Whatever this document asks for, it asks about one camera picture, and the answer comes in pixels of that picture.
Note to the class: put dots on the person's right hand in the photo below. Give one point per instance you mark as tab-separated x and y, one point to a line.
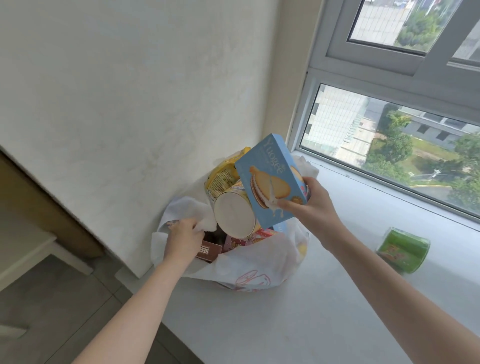
317	213

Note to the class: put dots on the person's left hand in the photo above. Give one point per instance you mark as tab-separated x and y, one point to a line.
183	242

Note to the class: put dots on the white plastic shopping bag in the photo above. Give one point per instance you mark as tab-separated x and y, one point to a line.
258	262

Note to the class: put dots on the person's right forearm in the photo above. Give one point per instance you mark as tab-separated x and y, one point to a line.
403	303

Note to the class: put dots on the green plastic-wrapped roll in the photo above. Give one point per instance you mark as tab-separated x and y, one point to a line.
403	250

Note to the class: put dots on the brown snack box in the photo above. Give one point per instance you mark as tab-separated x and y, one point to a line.
207	250

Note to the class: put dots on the person's left fingers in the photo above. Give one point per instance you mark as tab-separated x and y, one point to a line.
193	226

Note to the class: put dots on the pink snack packet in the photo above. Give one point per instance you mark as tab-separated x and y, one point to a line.
247	240

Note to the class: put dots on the person's right thumb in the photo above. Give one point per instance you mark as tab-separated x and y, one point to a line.
290	204

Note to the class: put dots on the round canister with white lid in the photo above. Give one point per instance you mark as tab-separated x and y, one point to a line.
235	212

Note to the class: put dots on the yellow snack packet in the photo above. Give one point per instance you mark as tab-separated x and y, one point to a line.
221	176

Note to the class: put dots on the blue sandwich biscuit box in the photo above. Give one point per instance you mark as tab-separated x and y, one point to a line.
270	179

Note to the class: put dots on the wooden cabinet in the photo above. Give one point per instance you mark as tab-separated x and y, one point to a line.
41	210

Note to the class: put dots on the person's left forearm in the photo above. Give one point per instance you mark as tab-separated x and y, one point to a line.
140	311

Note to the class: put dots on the white window frame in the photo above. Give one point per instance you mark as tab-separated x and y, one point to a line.
382	93

